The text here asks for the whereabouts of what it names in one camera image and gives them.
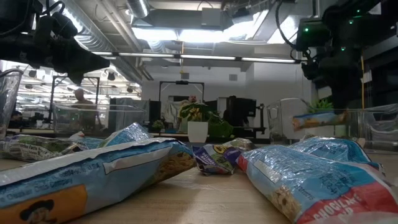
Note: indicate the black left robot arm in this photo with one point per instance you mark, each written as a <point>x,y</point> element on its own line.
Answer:
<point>15,46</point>

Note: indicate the blue brown Chewy granola bar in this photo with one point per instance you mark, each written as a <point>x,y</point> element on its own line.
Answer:
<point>317,120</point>

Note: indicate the blue orange-panel granola bar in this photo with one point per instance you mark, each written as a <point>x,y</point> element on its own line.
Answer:
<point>93,174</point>

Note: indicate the black monitor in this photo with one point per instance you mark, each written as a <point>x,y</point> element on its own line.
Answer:
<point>242,109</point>

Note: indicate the small green background plant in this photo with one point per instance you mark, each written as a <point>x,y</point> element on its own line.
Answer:
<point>158,124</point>

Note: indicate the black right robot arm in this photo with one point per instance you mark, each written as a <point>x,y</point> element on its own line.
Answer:
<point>357,18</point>

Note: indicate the clear plastic bin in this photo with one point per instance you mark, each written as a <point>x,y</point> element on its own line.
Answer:
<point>286,121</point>
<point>9,102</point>
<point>124,115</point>

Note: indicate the white draped cloth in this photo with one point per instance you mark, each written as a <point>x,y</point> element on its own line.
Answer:
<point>174,113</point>

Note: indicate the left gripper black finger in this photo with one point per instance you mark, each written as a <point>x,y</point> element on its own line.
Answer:
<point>84,53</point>
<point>84,65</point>

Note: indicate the black frame stand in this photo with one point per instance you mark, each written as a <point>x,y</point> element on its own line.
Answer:
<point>182,82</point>
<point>93,77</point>

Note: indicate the spiky plant in white pot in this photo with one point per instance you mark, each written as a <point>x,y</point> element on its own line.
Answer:
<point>320,105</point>

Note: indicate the person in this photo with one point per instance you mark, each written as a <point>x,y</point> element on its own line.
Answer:
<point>192,99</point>
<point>82,102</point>
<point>16,115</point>

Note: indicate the broadleaf plant in white pot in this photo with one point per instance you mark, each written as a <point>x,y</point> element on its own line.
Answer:
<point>197,132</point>

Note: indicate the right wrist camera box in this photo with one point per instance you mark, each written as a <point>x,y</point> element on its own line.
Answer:
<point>312,35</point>

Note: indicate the black upright panel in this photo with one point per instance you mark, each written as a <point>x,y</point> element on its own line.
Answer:
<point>155,115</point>

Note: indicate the green and white granola bar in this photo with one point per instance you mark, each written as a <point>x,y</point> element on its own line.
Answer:
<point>31,147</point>

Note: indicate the long ceiling light bar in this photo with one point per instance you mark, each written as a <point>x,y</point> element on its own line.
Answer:
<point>205,57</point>

